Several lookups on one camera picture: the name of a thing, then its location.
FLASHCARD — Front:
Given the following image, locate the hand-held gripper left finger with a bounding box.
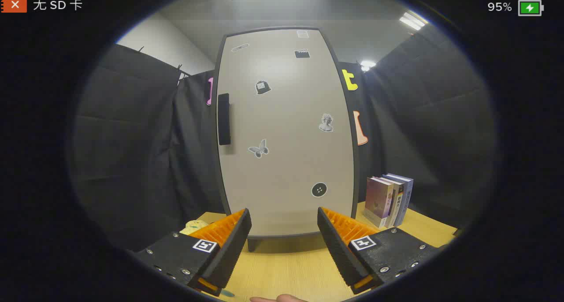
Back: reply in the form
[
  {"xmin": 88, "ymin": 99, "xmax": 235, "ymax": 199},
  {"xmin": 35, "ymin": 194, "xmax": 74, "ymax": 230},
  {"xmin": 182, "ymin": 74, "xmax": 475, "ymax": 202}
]
[{"xmin": 132, "ymin": 208, "xmax": 252, "ymax": 297}]

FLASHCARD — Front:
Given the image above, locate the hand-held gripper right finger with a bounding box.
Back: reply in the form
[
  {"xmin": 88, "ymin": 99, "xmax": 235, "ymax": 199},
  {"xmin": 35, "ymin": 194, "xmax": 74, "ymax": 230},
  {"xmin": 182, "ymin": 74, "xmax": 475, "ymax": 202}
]
[{"xmin": 317, "ymin": 206, "xmax": 443, "ymax": 295}]

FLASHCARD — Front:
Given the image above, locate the light grey cabinet door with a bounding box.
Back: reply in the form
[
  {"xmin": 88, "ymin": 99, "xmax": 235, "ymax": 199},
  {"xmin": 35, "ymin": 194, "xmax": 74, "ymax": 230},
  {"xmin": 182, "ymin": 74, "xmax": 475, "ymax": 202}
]
[{"xmin": 216, "ymin": 27, "xmax": 356, "ymax": 238}]

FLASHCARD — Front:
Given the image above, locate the black door handle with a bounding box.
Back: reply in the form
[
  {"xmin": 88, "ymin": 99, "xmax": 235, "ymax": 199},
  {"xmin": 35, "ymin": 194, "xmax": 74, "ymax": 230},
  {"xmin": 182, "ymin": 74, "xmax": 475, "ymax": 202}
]
[{"xmin": 218, "ymin": 93, "xmax": 231, "ymax": 146}]

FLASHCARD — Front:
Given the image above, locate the dark grey cabinet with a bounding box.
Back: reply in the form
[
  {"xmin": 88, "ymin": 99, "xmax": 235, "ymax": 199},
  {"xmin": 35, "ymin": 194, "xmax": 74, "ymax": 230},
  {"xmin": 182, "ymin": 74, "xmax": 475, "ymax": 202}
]
[{"xmin": 213, "ymin": 26, "xmax": 360, "ymax": 253}]

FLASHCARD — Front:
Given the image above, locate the pale yellow object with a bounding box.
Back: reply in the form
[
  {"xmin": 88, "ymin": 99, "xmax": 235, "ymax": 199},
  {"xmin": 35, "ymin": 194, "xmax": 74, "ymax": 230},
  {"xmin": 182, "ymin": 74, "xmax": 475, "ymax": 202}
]
[{"xmin": 180, "ymin": 220, "xmax": 210, "ymax": 236}]

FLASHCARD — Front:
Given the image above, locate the white spine book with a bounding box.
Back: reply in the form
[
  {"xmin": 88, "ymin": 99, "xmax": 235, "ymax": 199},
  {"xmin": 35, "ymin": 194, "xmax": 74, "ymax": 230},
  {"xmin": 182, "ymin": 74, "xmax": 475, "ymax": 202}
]
[{"xmin": 381, "ymin": 177, "xmax": 405, "ymax": 227}]

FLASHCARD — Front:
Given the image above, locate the blue grey book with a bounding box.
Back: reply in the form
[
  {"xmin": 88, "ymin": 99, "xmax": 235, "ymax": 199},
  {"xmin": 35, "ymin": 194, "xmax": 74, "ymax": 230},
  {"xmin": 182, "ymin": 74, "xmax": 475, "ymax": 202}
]
[{"xmin": 388, "ymin": 173, "xmax": 414, "ymax": 227}]

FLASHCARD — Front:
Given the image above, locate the black backdrop cloth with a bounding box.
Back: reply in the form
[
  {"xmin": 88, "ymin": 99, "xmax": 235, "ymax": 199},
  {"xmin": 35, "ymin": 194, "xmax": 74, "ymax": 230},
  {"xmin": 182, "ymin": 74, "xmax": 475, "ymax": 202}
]
[{"xmin": 73, "ymin": 31, "xmax": 498, "ymax": 250}]

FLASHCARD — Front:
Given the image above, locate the striped ceiling light panel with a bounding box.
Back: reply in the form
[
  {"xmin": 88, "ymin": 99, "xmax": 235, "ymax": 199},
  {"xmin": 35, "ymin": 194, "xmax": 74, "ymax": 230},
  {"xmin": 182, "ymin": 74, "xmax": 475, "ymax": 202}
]
[{"xmin": 399, "ymin": 12, "xmax": 428, "ymax": 31}]

